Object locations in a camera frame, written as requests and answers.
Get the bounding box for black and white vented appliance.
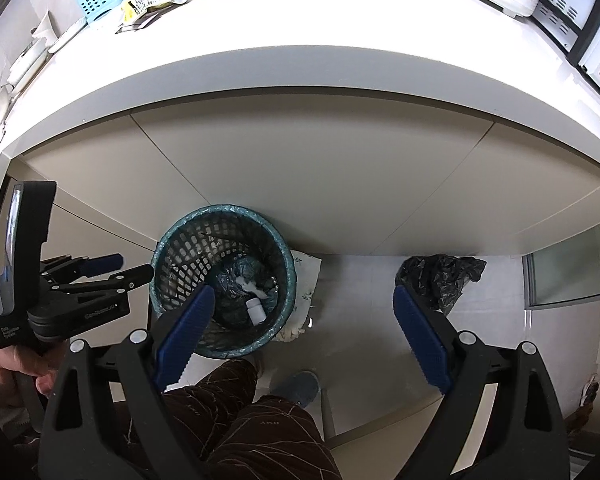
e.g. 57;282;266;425
530;0;600;57

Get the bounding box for white floral plastic bag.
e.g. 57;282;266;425
272;247;323;343

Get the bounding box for black mesh bin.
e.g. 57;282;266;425
150;205;297;360

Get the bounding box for white printed packet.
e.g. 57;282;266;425
114;10;163;35

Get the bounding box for beige cabinet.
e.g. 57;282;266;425
7;105;600;256

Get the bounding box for person's brown patterned pants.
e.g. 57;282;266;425
115;357;343;480

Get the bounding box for glass panel door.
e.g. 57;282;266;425
522;220;600;311

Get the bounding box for yellow snack wrapper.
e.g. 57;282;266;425
122;0;196;21

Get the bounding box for crumpled white tissue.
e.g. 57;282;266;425
235;275;276;301

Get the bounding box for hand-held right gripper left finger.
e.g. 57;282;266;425
39;284;217;480

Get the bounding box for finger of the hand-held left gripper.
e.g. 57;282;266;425
52;264;154;297
40;254;125;282

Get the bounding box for person's left hand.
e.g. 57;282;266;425
0;332;68;396

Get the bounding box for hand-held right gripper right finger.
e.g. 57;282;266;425
392;285;571;480

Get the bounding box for black plastic bag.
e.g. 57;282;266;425
395;254;487;316

